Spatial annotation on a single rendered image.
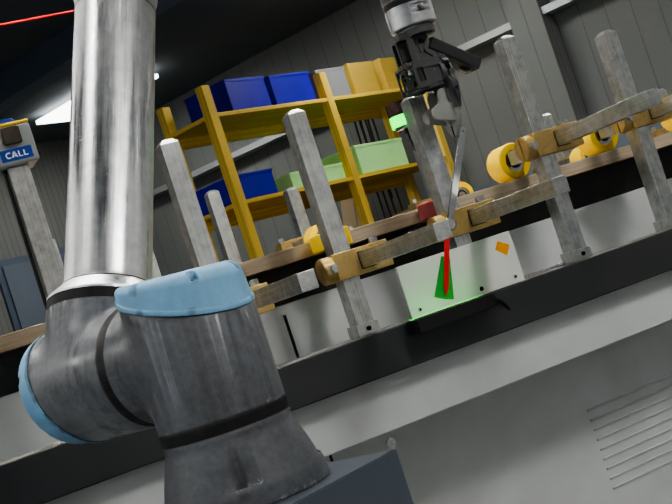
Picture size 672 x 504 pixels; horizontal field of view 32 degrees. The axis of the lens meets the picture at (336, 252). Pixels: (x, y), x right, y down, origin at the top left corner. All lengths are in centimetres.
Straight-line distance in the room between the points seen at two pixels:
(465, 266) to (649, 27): 763
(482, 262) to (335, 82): 740
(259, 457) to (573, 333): 119
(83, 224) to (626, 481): 153
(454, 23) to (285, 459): 944
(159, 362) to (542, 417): 139
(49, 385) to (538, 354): 114
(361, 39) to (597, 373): 876
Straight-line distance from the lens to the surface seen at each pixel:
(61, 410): 142
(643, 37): 976
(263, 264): 221
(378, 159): 968
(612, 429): 263
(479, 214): 219
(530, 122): 235
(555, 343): 232
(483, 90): 1045
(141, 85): 156
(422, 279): 215
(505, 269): 225
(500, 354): 225
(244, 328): 127
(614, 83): 253
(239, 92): 877
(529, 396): 251
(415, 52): 217
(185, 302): 125
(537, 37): 993
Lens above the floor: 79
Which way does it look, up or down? 2 degrees up
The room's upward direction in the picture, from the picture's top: 18 degrees counter-clockwise
